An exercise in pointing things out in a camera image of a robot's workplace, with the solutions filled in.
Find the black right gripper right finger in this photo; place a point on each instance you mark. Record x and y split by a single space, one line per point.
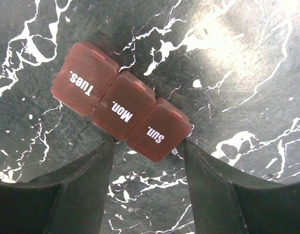
226 200

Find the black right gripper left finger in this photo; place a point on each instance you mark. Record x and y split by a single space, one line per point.
69 200

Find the red weekly pill organizer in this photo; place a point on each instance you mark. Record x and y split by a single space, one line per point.
91 84

